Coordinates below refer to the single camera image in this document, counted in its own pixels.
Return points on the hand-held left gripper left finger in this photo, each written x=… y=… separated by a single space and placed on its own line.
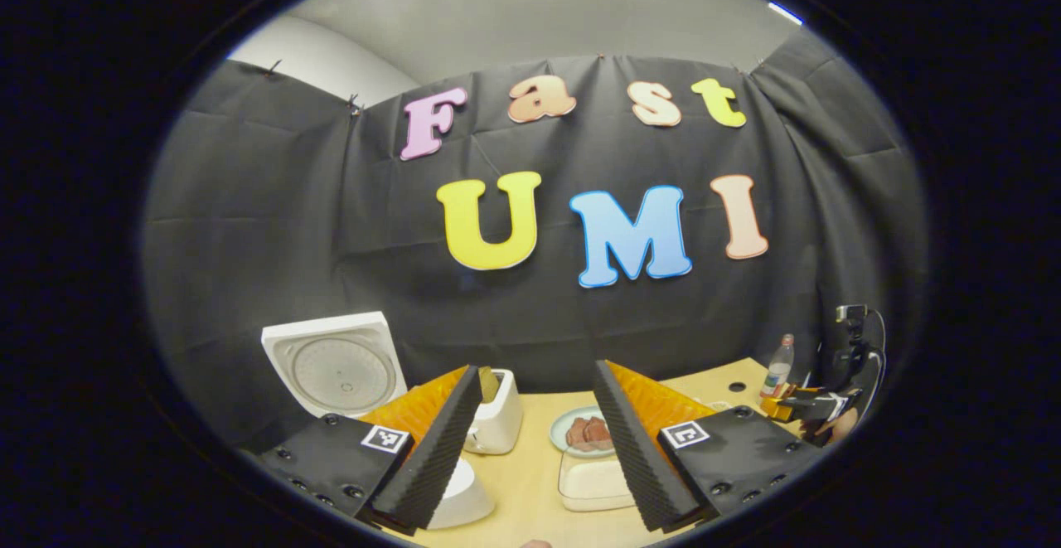
x=435 y=457

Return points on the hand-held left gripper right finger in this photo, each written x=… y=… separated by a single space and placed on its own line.
x=638 y=457

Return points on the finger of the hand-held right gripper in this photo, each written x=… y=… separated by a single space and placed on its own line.
x=792 y=409
x=808 y=390

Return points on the clear dish of rice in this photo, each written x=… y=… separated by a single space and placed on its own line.
x=593 y=482

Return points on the white chopstick holder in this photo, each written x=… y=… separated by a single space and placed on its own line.
x=501 y=424

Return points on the white rice cooker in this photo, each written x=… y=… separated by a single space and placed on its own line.
x=340 y=370

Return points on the clear plastic bottle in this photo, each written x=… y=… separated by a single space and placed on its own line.
x=777 y=370

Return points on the red meat slices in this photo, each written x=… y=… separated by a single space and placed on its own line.
x=587 y=434

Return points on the pale blue plate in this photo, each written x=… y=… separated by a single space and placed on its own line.
x=559 y=434

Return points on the black backdrop cloth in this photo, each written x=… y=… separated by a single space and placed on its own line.
x=273 y=241

